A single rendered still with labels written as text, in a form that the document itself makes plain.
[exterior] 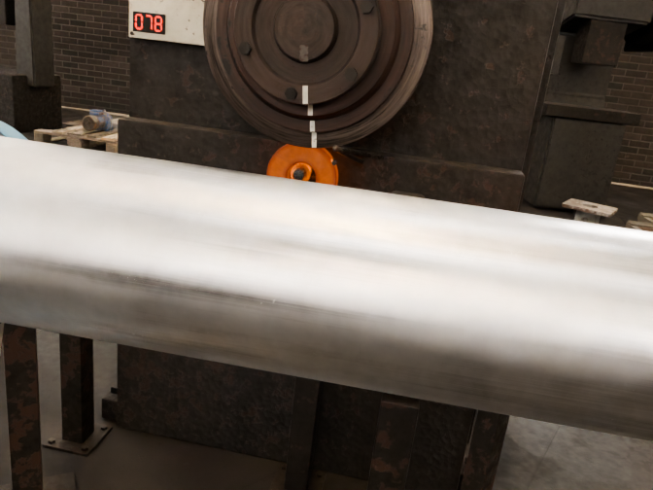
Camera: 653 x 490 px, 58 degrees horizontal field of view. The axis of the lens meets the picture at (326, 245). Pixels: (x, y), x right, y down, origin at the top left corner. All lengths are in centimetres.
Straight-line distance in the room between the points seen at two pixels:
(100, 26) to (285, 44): 736
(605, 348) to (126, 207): 19
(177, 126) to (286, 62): 39
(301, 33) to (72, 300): 96
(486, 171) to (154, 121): 80
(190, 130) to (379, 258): 126
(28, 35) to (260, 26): 544
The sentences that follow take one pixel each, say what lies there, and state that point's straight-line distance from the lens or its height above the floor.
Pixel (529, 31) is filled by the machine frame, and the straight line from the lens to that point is 140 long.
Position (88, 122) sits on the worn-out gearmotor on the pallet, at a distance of 588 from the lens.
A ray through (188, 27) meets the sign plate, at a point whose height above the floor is 110.
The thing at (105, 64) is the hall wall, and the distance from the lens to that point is 847.
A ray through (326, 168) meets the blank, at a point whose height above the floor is 84.
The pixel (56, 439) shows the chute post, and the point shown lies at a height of 1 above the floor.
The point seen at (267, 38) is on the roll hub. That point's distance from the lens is 121.
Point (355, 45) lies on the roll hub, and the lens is 117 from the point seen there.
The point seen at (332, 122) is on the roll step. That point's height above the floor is 94.
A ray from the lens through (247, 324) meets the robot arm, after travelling 23.
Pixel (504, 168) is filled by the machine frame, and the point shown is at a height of 87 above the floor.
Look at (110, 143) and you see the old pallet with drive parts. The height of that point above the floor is 10.
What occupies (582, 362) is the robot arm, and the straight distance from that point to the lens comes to 23.
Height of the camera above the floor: 108
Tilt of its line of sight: 18 degrees down
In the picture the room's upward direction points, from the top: 7 degrees clockwise
